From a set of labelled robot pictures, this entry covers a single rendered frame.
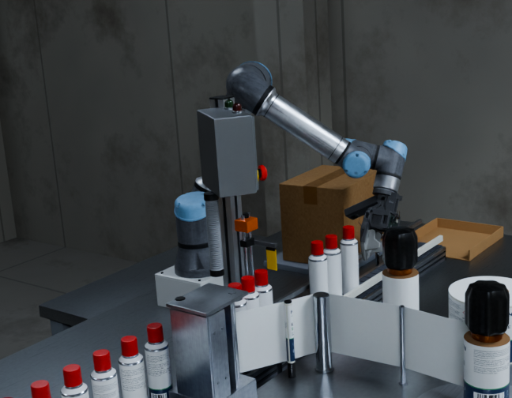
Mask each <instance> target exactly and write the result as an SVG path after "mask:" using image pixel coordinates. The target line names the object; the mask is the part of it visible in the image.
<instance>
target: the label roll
mask: <svg viewBox="0 0 512 398"><path fill-rule="evenodd" d="M477 280H495V281H497V282H499V283H503V284H505V285H506V288H507V290H508V292H509V294H510V320H509V325H508V326H507V330H506V331H505V333H506V334H507V335H508V336H509V337H510V364H512V279H511V278H506V277H500V276H474V277H469V278H465V279H462V280H458V281H456V282H454V283H452V284H451V285H450V287H449V318H450V319H454V320H457V321H462V322H465V292H466V290H467V288H468V286H469V285H470V284H471V283H474V282H476V281H477Z"/></svg>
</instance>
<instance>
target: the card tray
mask: <svg viewBox="0 0 512 398"><path fill-rule="evenodd" d="M415 232H416V235H417V237H418V242H425V243H428V242H430V241H431V240H432V239H434V238H436V237H438V236H439V235H442V242H440V243H439V244H438V245H441V246H445V247H446V257H447V258H452V259H458V260H463V261H471V260H472V259H473V258H475V257H476V256H478V255H479V254H481V253H482V252H484V251H485V250H486V249H487V248H489V247H490V246H492V245H493V244H494V243H496V242H498V241H499V240H500V239H501V238H502V237H503V226H496V225H490V224H484V223H473V222H466V221H460V220H448V219H442V218H435V219H434V220H432V221H431V222H429V223H426V224H425V225H423V226H422V227H420V228H418V229H417V230H415Z"/></svg>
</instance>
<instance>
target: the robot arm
mask: <svg viewBox="0 0 512 398"><path fill-rule="evenodd" d="M226 89H227V93H226V96H234V98H235V103H240V104H241V105H242V110H243V111H244V112H246V113H248V114H250V115H252V116H254V115H256V116H260V115H262V116H264V117H265V118H267V119H268V120H270V121H271V122H273V123H274V124H276V125H277V126H279V127H280V128H282V129H283V130H285V131H287V132H288V133H290V134H291V135H292V136H294V137H296V138H297V139H299V140H300V141H302V142H303V143H304V144H306V145H308V146H309V147H311V148H312V149H314V150H315V151H316V152H318V153H320V154H321V155H323V156H324V157H325V158H327V159H328V160H330V161H332V162H334V163H335V164H336V165H338V166H339V167H341V168H343V169H344V172H345V174H346V175H348V176H349V177H351V178H361V177H363V176H364V175H365V174H366V173H367V172H368V171H369V169H372V170H376V171H377V172H376V176H375V182H374V185H373V188H374V189H373V192H372V194H373V195H374V196H373V197H370V198H368V199H366V200H364V201H361V202H360V203H358V204H356V205H353V206H351V207H349V208H347V209H345V210H344V214H345V216H347V217H348V218H349V219H351V220H354V219H357V218H359V217H361V216H363V215H364V217H363V222H362V225H361V229H360V247H361V254H362V257H363V260H364V261H366V260H367V259H368V258H369V257H370V255H371V253H377V252H382V242H381V237H382V236H381V234H380V233H379V232H380V231H383V233H384V232H385V229H387V228H390V227H393V226H399V222H400V211H399V215H398V214H397V213H396V212H397V206H398V202H399V201H401V200H402V196H400V195H399V194H398V190H399V185H400V182H401V176H402V172H403V169H404V165H405V161H406V155H407V150H408V149H407V146H406V145H405V144H403V143H401V142H400V141H391V140H387V141H384V143H383V145H382V146H381V145H374V144H370V143H367V142H363V141H358V140H356V139H348V138H346V139H345V138H343V137H342V136H341V135H339V134H338V133H336V132H334V131H333V130H331V129H330V128H329V127H327V126H325V125H324V124H322V123H321V122H320V121H318V120H317V119H315V118H313V117H311V116H310V115H309V114H307V113H306V112H304V111H302V110H301V109H299V108H298V107H297V106H295V105H294V104H292V103H290V102H289V101H287V100H286V99H285V98H283V97H282V96H280V95H278V94H277V92H276V89H275V88H274V87H273V86H272V76H271V73H270V71H269V70H268V68H267V67H266V66H264V65H263V64H261V63H260V62H244V63H243V64H241V65H240V66H237V67H235V68H234V69H233V70H232V71H231V72H230V73H229V74H228V78H227V80H226ZM208 191H212V190H210V189H209V188H208V187H207V186H205V185H204V184H203V183H202V177H199V178H196V180H195V183H194V186H193V189H192V191H191V192H189V193H185V194H183V195H181V196H179V197H178V198H177V199H176V200H175V208H174V213H175V222H176V230H177V239H178V247H179V248H178V253H177V257H176V262H175V274H176V275H177V276H180V277H183V278H191V279H196V278H205V277H209V276H210V271H209V269H210V265H209V262H210V261H209V247H208V235H207V226H206V225H207V223H206V221H207V219H206V213H205V212H206V209H205V201H204V192H208Z"/></svg>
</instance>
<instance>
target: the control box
mask: <svg viewBox="0 0 512 398"><path fill-rule="evenodd" d="M197 119H198V138H199V148H200V158H201V177H202V183H203V184H204V185H205V186H207V187H208V188H209V189H210V190H212V191H213V192H214V193H215V194H216V195H217V196H218V197H220V198H222V197H233V196H239V195H245V194H251V193H257V190H258V165H257V153H256V140H255V127H254V116H252V115H250V114H248V113H246V112H244V111H243V113H238V114H233V113H232V110H225V109H224V108H218V107H216V108H208V109H200V110H197Z"/></svg>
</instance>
